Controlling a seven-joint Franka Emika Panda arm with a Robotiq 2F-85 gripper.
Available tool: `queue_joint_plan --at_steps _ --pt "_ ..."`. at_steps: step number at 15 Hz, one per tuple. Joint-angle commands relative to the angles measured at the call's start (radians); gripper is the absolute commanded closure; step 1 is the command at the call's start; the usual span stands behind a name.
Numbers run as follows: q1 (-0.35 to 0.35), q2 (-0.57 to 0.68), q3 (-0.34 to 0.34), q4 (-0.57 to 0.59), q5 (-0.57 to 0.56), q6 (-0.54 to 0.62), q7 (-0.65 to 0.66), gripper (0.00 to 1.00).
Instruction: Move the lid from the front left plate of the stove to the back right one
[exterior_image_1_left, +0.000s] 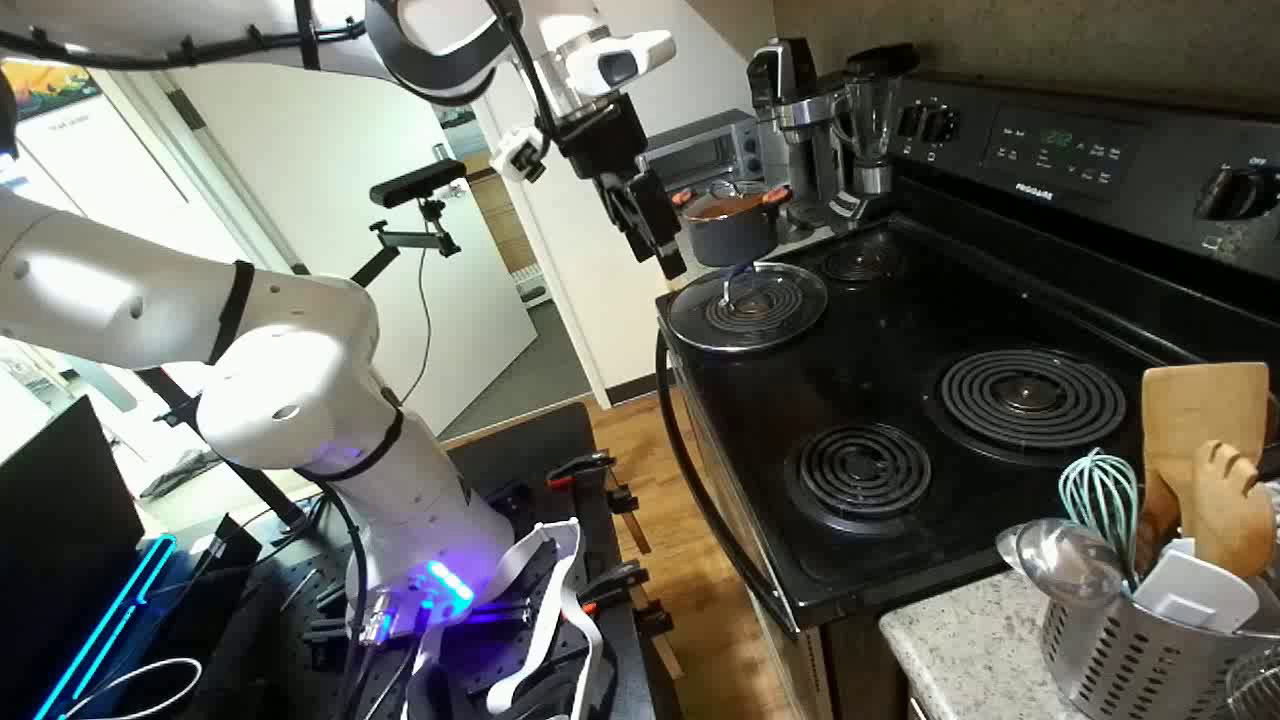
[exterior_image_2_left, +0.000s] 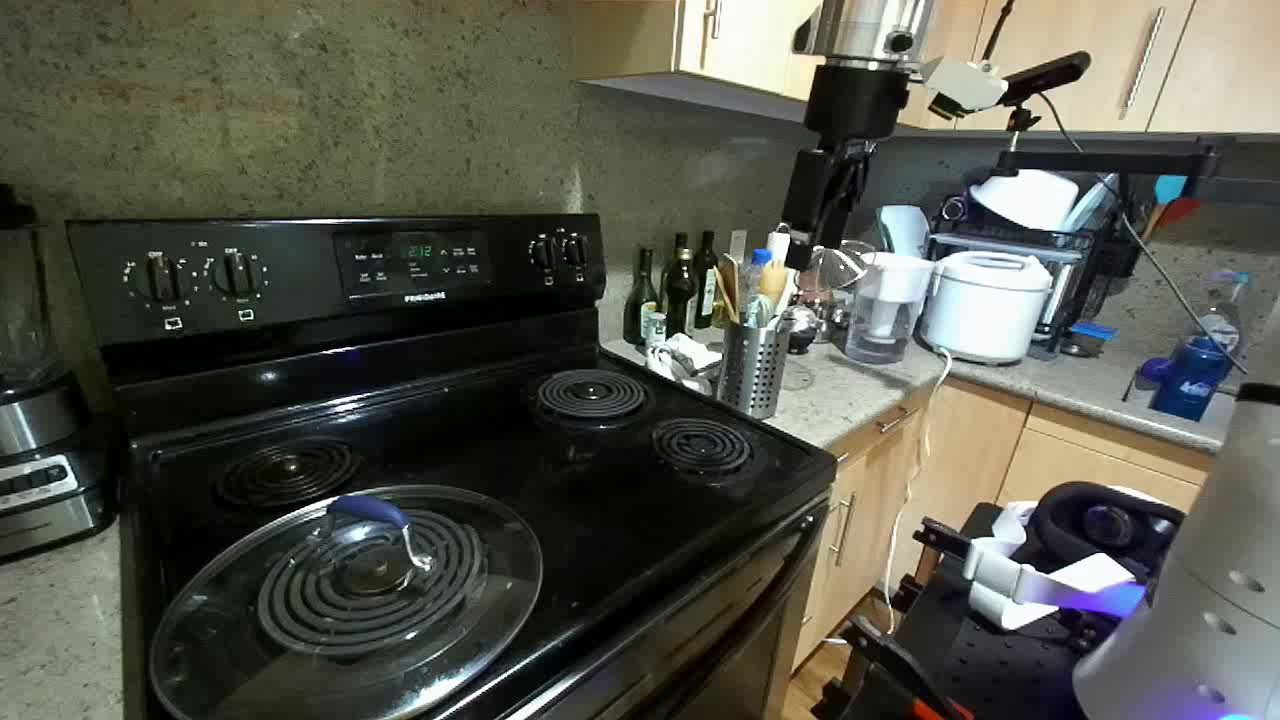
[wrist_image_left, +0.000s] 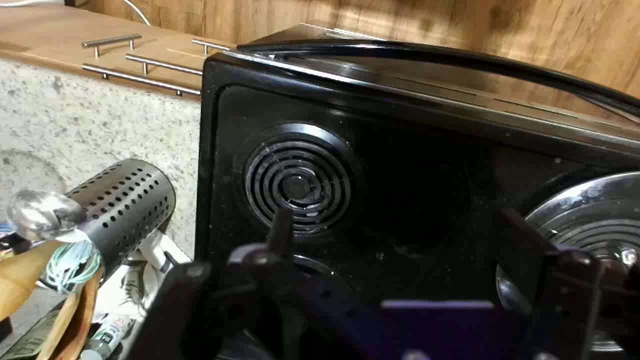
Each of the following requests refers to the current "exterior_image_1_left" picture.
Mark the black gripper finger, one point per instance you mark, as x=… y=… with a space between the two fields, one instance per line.
x=667 y=227
x=628 y=216

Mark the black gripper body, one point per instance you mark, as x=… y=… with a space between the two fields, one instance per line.
x=607 y=143

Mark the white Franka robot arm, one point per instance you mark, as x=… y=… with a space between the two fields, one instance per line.
x=294 y=386

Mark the gray pot with brown lid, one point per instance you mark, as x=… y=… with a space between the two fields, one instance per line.
x=731 y=234

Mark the small coil stove burner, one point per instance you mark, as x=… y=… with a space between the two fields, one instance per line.
x=861 y=263
x=861 y=470

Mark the black stove control knob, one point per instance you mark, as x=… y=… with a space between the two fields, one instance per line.
x=1232 y=189
x=919 y=122

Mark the black electric stove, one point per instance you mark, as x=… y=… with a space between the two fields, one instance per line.
x=1065 y=292

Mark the silver toaster oven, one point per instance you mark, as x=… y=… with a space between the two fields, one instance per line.
x=704 y=152

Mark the black kitchen appliance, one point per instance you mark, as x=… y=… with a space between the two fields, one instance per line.
x=782 y=73

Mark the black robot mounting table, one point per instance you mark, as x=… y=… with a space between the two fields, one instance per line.
x=534 y=444

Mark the black clamp with orange tips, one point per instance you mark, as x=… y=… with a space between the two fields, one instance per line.
x=583 y=470
x=614 y=582

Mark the white door panel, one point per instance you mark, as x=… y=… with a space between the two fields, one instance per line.
x=320 y=161

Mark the black metal stand pole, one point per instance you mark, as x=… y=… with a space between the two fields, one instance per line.
x=167 y=397

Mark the metal ladle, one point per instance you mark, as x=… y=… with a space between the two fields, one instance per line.
x=1063 y=562

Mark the teal whisk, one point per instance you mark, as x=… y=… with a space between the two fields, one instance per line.
x=1102 y=504

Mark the wooden fork spoon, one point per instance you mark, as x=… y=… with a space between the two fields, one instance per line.
x=1226 y=513

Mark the perforated metal utensil holder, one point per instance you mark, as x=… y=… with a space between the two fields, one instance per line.
x=1135 y=660

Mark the white plastic spatula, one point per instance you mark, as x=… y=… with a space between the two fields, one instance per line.
x=1192 y=586

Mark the black case with blue edges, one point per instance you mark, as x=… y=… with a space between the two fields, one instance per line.
x=121 y=622

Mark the black monitor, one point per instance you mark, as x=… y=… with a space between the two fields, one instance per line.
x=52 y=562

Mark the black stereo camera bar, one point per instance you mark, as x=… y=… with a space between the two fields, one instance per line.
x=418 y=182

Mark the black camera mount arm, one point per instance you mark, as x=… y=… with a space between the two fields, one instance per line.
x=412 y=240

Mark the colourful wall picture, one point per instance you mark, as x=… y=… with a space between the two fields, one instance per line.
x=45 y=86

